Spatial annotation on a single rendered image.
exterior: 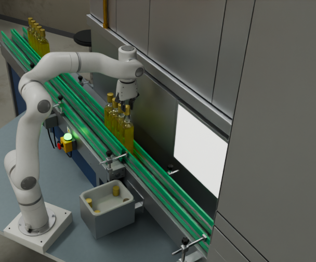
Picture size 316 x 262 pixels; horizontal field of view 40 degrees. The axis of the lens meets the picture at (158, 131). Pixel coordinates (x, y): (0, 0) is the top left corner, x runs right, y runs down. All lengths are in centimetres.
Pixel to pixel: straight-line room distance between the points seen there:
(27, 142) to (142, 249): 80
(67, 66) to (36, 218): 81
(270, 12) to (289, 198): 44
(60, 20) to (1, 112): 200
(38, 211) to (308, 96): 160
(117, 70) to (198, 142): 48
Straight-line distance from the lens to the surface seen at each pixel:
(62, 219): 235
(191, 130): 197
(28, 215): 225
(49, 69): 186
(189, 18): 184
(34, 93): 186
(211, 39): 175
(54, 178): 269
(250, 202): 121
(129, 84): 209
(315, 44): 91
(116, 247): 229
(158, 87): 210
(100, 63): 194
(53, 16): 630
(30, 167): 202
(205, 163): 196
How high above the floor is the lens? 253
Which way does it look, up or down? 36 degrees down
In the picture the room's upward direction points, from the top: 4 degrees clockwise
